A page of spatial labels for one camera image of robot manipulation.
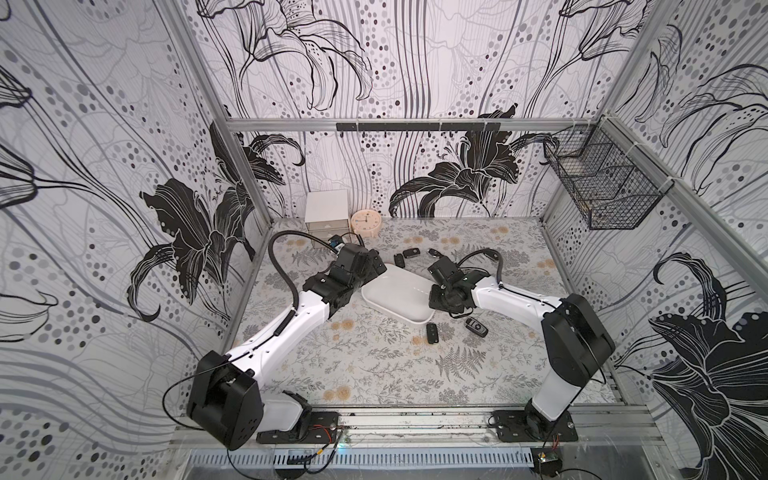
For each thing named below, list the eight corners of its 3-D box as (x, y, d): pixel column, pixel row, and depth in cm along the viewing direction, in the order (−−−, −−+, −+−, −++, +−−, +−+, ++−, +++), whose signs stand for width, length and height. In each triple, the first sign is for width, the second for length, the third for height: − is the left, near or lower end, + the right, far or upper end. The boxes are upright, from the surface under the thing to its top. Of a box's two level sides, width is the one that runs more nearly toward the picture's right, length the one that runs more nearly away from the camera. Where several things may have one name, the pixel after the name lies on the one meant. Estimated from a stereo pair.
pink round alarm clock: (349, 238, 116) (348, 232, 113) (352, 216, 124) (351, 209, 121) (380, 238, 116) (380, 232, 113) (381, 215, 124) (381, 209, 121)
